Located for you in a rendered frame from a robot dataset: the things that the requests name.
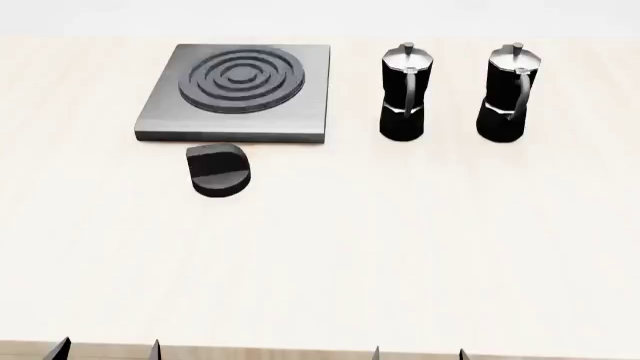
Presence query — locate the grey square stove plate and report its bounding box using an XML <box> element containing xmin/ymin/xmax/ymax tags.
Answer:
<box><xmin>134</xmin><ymin>43</ymin><xmax>332</xmax><ymax>146</ymax></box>

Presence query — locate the black stove knob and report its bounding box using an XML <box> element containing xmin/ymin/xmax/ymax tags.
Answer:
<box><xmin>185</xmin><ymin>142</ymin><xmax>253</xmax><ymax>198</ymax></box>

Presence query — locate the dark ringed stove burner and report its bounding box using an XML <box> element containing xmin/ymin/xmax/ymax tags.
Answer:
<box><xmin>178</xmin><ymin>49</ymin><xmax>306</xmax><ymax>114</ymax></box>

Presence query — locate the black moka pot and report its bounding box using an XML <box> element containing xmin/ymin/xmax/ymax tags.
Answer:
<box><xmin>378</xmin><ymin>41</ymin><xmax>435</xmax><ymax>143</ymax></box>
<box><xmin>475</xmin><ymin>42</ymin><xmax>543</xmax><ymax>144</ymax></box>

